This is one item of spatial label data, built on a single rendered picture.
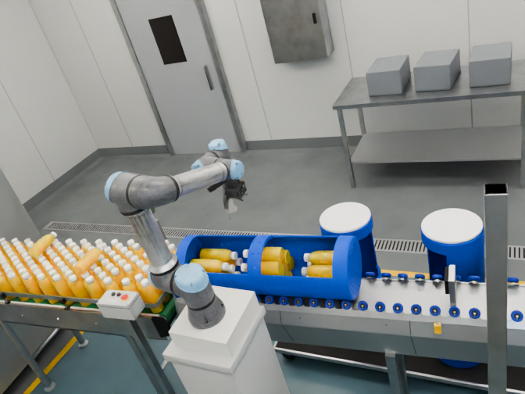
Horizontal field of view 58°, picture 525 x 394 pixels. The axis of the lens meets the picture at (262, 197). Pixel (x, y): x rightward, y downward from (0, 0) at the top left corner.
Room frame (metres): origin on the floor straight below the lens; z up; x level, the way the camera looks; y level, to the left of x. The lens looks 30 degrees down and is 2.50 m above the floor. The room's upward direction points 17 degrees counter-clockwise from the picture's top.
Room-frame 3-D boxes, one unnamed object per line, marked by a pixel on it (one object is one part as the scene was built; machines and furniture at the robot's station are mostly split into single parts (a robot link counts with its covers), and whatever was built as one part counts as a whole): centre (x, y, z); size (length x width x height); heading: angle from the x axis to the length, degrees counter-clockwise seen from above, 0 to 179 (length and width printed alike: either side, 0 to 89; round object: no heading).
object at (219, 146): (1.86, 0.12, 1.71); 0.09 x 0.08 x 0.11; 137
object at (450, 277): (1.45, -0.65, 1.00); 0.10 x 0.04 x 0.15; 152
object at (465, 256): (1.80, -0.84, 0.59); 0.28 x 0.28 x 0.88
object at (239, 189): (1.86, 0.11, 1.55); 0.09 x 0.08 x 0.12; 60
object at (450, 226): (1.80, -0.84, 1.03); 0.28 x 0.28 x 0.01
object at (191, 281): (1.45, 0.35, 1.40); 0.13 x 0.12 x 0.14; 47
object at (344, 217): (2.12, -0.40, 1.03); 0.28 x 0.28 x 0.01
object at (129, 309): (1.92, 0.84, 1.05); 0.20 x 0.10 x 0.10; 62
